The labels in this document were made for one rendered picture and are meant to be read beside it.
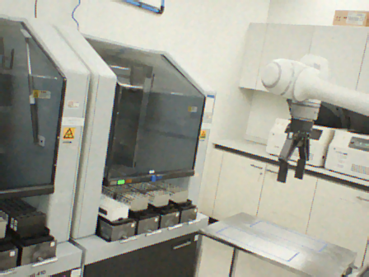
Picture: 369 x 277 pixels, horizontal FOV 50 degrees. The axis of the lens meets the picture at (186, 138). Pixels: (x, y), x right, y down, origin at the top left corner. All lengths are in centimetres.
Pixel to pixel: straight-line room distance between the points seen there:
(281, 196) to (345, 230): 63
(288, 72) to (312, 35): 299
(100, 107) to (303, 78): 84
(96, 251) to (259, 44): 317
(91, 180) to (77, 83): 41
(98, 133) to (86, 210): 33
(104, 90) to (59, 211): 51
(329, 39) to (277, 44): 52
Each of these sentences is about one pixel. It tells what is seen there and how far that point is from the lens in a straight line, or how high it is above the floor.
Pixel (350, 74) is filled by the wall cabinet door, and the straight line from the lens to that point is 397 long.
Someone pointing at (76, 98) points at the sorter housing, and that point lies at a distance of 159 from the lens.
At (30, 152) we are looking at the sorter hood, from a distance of 152.
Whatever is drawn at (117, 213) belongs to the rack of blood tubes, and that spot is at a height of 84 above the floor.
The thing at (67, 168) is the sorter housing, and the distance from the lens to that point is 164.
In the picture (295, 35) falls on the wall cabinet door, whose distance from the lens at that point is 424.
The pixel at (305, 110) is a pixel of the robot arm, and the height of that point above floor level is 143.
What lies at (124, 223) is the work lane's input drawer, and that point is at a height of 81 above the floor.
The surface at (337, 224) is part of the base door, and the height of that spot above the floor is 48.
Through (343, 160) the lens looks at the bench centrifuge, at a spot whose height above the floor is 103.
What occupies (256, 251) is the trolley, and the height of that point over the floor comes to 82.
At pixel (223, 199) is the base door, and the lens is 424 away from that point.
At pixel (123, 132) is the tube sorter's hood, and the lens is 175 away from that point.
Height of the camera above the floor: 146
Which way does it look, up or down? 8 degrees down
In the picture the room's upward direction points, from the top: 9 degrees clockwise
